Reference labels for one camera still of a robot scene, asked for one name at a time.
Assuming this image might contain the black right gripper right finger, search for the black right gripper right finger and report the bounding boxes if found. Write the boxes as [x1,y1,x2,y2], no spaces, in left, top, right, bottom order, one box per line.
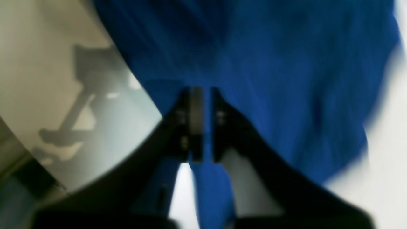
[212,88,374,229]

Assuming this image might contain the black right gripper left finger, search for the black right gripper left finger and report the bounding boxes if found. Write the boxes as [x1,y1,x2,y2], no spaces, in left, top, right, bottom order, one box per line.
[32,87,204,229]

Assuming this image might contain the dark blue t-shirt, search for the dark blue t-shirt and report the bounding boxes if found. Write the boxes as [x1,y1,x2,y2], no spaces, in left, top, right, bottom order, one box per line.
[93,0,399,229]

